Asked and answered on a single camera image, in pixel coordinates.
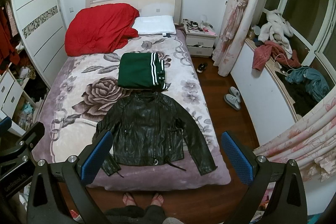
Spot black leather jacket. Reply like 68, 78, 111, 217
95, 92, 217, 176

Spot hanging red clothes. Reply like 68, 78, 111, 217
0, 9, 20, 74

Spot white clothes pile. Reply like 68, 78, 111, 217
258, 10, 293, 50

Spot white drawer unit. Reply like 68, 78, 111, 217
1, 68, 38, 136

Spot person left foot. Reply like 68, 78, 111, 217
122, 193, 137, 206

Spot person foot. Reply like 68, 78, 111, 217
150, 193, 164, 207
122, 193, 137, 206

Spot pink floral curtain near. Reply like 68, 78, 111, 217
254, 88, 335, 181

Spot person right foot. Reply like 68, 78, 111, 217
150, 193, 164, 207

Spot grey slipper right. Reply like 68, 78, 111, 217
223, 94, 240, 111

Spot grey slipper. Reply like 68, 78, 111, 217
223, 94, 240, 111
229, 86, 241, 103

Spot folded green striped garment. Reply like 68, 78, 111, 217
118, 52, 168, 91

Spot teal garment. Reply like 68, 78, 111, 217
285, 66, 330, 102

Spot grey slipper left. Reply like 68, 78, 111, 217
229, 86, 241, 103

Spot red quilt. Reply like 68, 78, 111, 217
64, 3, 139, 57

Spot dusty red garment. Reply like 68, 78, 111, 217
252, 40, 301, 71

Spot black shoe on floor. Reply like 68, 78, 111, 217
197, 63, 207, 73

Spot white pillow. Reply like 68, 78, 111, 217
132, 15, 177, 35

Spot white nightstand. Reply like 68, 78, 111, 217
183, 19, 217, 57

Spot beige bed headboard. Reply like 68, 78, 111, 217
85, 0, 182, 24

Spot pink tied curtain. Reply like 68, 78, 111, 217
213, 0, 248, 77

